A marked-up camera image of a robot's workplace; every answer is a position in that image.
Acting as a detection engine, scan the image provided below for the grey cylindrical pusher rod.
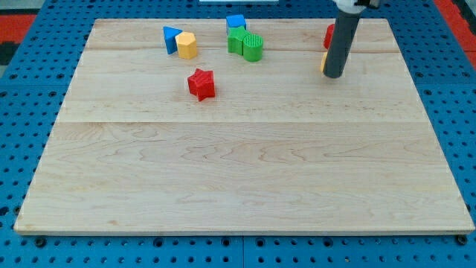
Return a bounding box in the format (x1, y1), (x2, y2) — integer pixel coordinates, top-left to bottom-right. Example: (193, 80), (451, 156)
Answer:
(323, 10), (361, 78)

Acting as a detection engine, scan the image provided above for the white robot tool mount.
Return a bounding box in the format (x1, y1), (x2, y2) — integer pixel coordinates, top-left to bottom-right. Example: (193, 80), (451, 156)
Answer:
(332, 0), (382, 14)

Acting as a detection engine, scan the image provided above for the green star block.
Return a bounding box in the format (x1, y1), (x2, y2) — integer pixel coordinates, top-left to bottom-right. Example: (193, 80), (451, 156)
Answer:
(227, 26), (251, 55)

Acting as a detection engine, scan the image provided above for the red star block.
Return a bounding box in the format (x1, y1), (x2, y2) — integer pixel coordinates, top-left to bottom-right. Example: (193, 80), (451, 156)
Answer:
(187, 68), (216, 101)

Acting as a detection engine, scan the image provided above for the red block behind rod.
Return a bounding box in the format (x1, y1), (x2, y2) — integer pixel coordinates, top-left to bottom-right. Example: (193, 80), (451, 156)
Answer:
(323, 24), (335, 49)

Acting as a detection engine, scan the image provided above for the yellow block behind rod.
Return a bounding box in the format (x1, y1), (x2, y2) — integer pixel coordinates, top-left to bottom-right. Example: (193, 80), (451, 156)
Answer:
(320, 52), (327, 73)

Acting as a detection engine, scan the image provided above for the green cylinder block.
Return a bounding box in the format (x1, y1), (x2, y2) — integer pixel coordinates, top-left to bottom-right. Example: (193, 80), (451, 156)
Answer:
(242, 33), (264, 62)

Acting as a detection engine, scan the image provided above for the blue cube block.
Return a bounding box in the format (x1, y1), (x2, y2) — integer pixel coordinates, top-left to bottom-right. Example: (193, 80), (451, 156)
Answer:
(225, 14), (247, 34)

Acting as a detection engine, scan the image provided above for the light wooden board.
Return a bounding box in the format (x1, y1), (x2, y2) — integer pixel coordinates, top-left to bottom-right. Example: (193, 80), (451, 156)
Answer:
(14, 19), (475, 236)

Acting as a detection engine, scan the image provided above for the yellow hexagon block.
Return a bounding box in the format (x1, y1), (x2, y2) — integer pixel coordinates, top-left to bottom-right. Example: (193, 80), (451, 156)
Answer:
(175, 31), (198, 60)

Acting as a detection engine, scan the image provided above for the blue triangle block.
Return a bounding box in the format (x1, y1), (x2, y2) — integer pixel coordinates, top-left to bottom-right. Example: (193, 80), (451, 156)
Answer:
(163, 26), (182, 54)

